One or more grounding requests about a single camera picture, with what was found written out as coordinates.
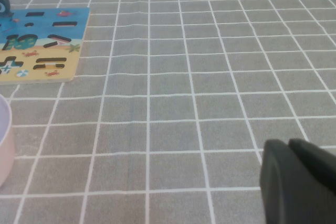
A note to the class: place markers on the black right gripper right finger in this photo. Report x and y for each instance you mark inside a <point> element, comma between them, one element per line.
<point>317,163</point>

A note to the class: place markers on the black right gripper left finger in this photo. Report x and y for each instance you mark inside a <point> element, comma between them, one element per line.
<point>286,187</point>

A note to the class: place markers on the wooden number puzzle board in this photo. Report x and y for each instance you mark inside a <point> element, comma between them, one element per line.
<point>65,51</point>

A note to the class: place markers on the pink plastic bowl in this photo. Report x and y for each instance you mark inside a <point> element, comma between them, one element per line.
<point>5,150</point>

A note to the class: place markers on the dark grey fish piece nine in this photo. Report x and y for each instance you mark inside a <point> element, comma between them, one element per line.
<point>4,5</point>

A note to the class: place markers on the grey checked tablecloth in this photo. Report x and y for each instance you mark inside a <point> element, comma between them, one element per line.
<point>183,90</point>

